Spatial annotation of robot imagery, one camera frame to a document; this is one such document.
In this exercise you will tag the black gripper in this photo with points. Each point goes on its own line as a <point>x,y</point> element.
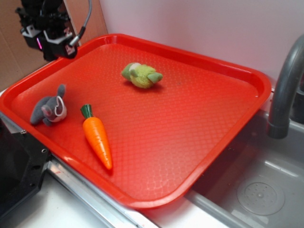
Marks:
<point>45,28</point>

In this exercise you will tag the grey plush elephant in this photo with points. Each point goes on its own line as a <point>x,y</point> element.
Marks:
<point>50,109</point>

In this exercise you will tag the green plush toy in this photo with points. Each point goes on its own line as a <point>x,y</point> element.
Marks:
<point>141,75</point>

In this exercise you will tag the orange toy carrot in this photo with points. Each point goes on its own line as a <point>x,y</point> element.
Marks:
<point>96,136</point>

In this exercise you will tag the red plastic tray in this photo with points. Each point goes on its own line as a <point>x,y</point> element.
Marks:
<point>161,138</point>

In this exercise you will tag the grey toy faucet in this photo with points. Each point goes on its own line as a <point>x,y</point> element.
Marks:
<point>288,99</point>

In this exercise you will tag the grey toy sink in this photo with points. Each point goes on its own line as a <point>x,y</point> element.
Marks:
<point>257,181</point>

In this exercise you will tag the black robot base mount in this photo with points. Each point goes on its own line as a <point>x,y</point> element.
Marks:
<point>23,160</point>

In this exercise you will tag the metal rail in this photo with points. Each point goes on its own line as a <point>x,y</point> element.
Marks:
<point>111,213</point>

